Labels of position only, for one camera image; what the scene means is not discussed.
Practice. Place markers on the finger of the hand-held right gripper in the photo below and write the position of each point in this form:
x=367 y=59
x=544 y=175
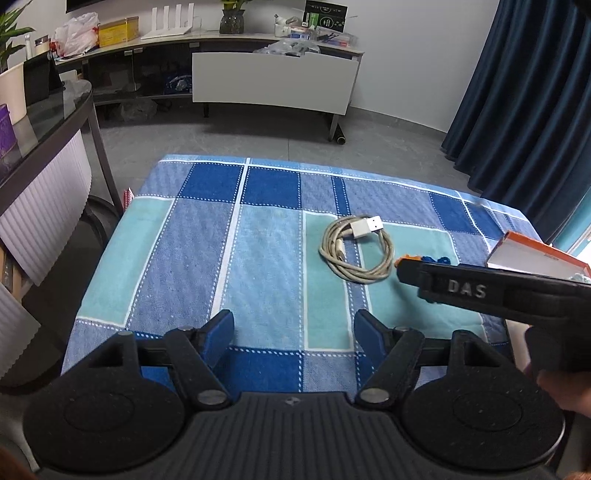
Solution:
x=408 y=271

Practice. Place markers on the blue patterned bag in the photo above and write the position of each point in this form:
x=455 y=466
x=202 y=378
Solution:
x=179 y=84

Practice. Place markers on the tv stand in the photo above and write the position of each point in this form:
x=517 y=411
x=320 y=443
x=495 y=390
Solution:
x=115 y=69

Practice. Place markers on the pile of small items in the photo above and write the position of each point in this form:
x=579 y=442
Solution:
x=318 y=37

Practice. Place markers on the small blue orange toy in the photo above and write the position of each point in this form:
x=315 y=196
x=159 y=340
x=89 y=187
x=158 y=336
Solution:
x=434 y=258

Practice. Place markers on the yellow box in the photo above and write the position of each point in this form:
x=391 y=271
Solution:
x=117 y=31

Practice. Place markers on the blue checkered tablecloth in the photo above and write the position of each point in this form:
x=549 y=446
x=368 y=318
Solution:
x=207 y=240

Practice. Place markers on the dark glass table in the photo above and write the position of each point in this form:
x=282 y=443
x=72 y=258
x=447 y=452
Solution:
x=55 y=124

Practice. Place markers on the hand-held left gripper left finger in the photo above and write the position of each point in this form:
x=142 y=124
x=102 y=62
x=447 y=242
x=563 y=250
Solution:
x=217 y=337

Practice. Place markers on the plant in dark vase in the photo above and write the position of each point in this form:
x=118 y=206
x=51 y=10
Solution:
x=232 y=18

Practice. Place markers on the white box with orange rim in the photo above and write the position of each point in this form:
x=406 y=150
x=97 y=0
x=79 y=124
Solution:
x=531 y=251

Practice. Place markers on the dark blue curtain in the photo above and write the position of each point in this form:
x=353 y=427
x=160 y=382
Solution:
x=517 y=101

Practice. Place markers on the purple box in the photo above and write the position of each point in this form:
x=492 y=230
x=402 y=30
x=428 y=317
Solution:
x=7 y=143

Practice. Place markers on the plant in white pot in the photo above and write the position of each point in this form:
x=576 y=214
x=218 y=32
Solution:
x=11 y=87

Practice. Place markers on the white router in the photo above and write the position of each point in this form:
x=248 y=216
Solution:
x=167 y=31

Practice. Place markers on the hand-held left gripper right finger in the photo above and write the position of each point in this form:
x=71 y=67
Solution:
x=369 y=334

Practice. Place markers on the pile of clear plastic bags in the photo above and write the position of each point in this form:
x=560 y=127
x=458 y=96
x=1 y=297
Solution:
x=286 y=47

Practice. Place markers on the black television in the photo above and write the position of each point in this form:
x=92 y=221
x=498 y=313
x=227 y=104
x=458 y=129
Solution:
x=85 y=4

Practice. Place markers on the person's right hand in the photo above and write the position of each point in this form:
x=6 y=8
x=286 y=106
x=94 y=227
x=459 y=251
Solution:
x=572 y=390

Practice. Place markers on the black roll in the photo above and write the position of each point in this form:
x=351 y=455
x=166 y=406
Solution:
x=340 y=137

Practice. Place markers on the white drawer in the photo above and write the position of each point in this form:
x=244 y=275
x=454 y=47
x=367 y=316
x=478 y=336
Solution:
x=277 y=83

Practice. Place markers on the green and black box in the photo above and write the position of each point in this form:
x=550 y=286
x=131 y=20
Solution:
x=323 y=16

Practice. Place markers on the white plastic bag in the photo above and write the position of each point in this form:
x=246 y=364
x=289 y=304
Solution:
x=76 y=37

